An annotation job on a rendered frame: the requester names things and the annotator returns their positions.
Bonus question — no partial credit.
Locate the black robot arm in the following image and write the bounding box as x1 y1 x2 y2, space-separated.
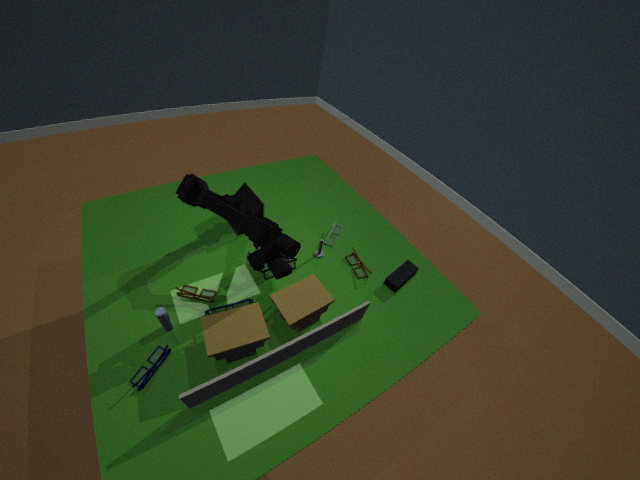
175 174 301 272

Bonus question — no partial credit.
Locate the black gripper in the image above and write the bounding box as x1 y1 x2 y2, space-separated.
262 247 292 280

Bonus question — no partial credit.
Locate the long dark grey flat bar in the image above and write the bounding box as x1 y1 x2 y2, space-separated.
178 301 370 408

